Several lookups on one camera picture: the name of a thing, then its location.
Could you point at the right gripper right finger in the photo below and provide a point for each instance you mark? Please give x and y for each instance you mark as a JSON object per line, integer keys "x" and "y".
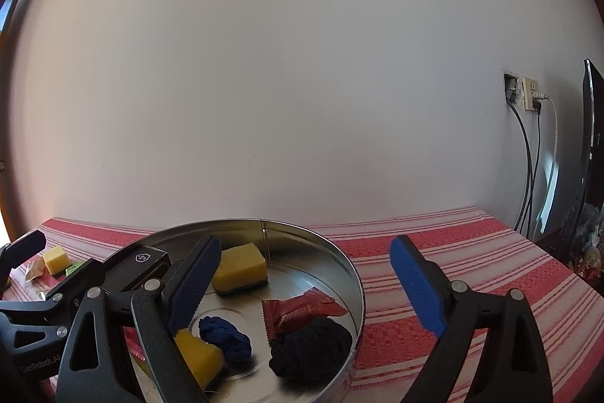
{"x": 512, "y": 367}

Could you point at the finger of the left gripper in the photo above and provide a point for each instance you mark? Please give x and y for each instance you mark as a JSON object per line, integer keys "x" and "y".
{"x": 61, "y": 284}
{"x": 16, "y": 253}

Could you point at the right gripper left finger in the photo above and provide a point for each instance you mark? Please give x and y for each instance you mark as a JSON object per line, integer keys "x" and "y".
{"x": 96, "y": 365}

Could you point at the green tissue pack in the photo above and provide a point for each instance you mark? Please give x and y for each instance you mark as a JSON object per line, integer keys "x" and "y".
{"x": 73, "y": 268}

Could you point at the large yellow green sponge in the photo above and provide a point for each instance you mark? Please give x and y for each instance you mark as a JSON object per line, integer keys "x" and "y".
{"x": 56, "y": 260}

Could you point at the black box with badge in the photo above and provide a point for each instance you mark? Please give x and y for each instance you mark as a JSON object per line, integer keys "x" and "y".
{"x": 130, "y": 267}

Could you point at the yellow green scouring sponge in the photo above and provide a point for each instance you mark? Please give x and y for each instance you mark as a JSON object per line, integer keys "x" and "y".
{"x": 182, "y": 360}

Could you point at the blue knotted cloth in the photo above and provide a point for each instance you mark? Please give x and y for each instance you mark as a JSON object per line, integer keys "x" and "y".
{"x": 235, "y": 346}

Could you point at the dark red snack packet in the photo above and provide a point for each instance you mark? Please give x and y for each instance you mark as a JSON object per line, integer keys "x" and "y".
{"x": 294, "y": 313}

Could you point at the black knotted cloth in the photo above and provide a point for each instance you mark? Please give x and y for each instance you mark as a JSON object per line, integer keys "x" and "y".
{"x": 310, "y": 356}

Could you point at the beige snack packet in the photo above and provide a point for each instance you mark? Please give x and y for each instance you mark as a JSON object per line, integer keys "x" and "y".
{"x": 35, "y": 269}

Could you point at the red striped tablecloth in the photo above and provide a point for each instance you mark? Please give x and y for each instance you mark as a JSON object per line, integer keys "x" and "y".
{"x": 466, "y": 243}

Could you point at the blue round cookie tin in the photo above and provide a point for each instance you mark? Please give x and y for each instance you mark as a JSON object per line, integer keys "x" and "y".
{"x": 297, "y": 259}

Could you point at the black monitor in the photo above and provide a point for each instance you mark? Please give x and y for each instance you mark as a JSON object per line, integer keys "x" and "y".
{"x": 587, "y": 206}

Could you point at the wall power socket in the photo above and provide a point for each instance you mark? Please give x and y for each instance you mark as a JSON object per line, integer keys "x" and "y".
{"x": 520, "y": 91}

